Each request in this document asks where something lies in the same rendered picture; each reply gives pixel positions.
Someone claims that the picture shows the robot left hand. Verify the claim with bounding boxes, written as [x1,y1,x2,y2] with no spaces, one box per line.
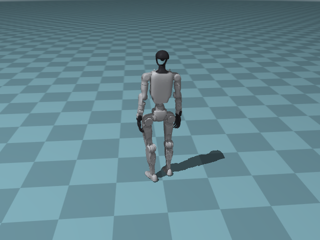
[136,115,144,133]

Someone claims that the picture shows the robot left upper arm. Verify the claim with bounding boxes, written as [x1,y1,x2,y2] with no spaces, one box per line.
[141,72,152,101]

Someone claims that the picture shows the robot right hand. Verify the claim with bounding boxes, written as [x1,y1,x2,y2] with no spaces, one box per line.
[173,111,182,129]

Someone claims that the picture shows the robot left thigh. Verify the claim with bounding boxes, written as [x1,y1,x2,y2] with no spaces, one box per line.
[141,113,157,154]

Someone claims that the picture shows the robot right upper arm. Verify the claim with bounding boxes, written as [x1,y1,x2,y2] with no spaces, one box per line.
[172,72,181,99]

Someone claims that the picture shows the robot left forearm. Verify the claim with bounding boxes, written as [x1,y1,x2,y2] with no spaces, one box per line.
[136,93,146,119]

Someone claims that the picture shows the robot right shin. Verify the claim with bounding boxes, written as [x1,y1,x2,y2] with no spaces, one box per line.
[164,140,174,170]

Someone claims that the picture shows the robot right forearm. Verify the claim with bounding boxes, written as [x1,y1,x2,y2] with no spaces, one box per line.
[175,93,182,115]

